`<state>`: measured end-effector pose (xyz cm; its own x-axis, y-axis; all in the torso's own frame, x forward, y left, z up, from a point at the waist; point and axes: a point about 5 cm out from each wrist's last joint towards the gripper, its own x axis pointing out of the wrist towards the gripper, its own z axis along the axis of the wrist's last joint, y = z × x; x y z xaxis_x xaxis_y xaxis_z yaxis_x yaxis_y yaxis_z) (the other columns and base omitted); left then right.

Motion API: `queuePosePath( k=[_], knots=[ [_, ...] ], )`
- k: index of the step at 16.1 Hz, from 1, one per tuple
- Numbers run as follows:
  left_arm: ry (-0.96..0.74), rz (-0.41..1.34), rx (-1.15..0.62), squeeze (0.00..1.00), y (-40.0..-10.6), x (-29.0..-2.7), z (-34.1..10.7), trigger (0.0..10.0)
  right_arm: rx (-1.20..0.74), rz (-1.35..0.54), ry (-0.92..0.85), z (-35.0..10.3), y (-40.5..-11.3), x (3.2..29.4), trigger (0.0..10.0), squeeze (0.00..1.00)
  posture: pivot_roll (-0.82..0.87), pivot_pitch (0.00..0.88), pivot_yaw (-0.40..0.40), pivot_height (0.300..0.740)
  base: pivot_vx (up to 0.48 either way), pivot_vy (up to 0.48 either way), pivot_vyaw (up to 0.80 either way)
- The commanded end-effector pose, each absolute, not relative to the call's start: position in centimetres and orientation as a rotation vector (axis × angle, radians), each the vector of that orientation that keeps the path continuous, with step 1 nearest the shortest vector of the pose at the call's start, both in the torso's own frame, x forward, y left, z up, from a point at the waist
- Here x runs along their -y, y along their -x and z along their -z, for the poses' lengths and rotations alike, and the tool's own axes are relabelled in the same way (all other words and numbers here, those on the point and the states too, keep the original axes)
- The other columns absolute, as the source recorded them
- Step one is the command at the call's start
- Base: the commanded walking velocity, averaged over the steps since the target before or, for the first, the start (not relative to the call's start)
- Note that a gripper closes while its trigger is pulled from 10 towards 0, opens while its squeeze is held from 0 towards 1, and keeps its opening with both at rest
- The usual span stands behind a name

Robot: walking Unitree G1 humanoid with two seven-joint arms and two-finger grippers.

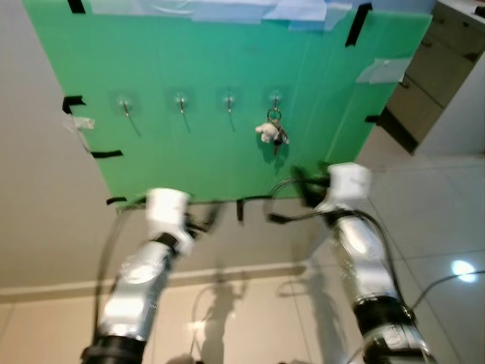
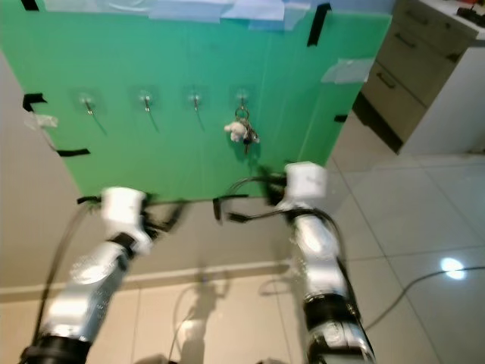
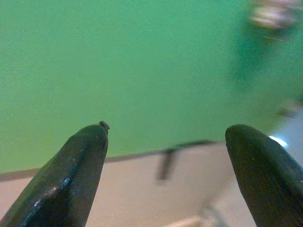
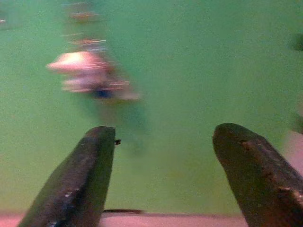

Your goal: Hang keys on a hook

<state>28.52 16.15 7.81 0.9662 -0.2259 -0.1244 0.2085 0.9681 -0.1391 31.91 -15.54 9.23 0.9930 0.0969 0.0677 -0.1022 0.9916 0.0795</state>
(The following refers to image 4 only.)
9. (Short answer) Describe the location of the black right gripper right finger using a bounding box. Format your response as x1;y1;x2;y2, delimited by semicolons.
212;122;303;227

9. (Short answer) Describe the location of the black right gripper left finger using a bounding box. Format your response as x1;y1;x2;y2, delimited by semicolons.
18;125;122;227

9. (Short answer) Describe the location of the white card with orange logo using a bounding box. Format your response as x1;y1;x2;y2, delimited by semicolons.
46;51;116;93

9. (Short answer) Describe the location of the green foam board sheet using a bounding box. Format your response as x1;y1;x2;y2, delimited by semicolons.
0;0;303;215

